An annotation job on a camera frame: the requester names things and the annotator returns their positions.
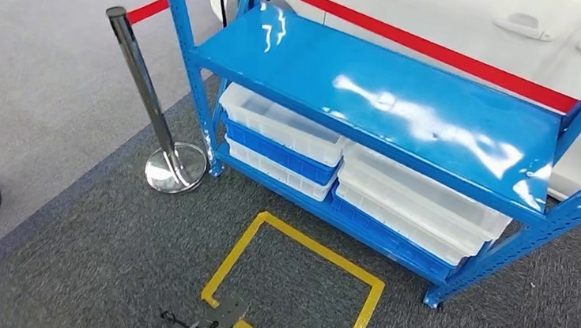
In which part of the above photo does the blue metal shelf rack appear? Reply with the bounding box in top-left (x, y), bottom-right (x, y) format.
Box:
top-left (130, 0), bottom-right (581, 322)

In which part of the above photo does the blue plastic bin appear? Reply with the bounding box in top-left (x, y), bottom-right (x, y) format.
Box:
top-left (216, 115), bottom-right (345, 188)
top-left (323, 182), bottom-right (465, 285)

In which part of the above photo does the white plastic bin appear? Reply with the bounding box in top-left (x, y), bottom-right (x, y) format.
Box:
top-left (213, 81), bottom-right (353, 170)
top-left (329, 179), bottom-right (496, 270)
top-left (219, 137), bottom-right (343, 204)
top-left (334, 141), bottom-right (518, 245)

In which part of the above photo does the yellow floor tape square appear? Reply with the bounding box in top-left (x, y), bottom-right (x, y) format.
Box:
top-left (197, 206), bottom-right (392, 328)

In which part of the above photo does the white car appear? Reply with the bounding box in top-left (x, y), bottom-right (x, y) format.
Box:
top-left (188, 0), bottom-right (581, 230)

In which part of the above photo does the chrome stanchion post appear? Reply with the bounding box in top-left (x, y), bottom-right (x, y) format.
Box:
top-left (90, 4), bottom-right (222, 198)

